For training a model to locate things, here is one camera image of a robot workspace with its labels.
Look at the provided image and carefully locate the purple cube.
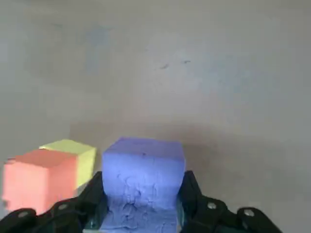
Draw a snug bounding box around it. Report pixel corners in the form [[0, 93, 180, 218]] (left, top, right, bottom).
[[101, 137, 187, 233]]

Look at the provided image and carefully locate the yellow cube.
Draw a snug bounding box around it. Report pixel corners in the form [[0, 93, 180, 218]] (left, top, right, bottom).
[[38, 139, 97, 191]]

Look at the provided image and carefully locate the red cube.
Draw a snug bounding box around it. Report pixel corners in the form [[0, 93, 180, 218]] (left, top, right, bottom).
[[2, 149, 78, 216]]

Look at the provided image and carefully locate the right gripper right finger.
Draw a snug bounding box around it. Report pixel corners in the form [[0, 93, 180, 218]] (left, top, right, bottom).
[[176, 170, 284, 233]]

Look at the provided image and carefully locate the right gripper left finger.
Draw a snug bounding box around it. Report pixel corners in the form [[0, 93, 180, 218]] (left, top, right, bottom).
[[0, 171, 109, 233]]

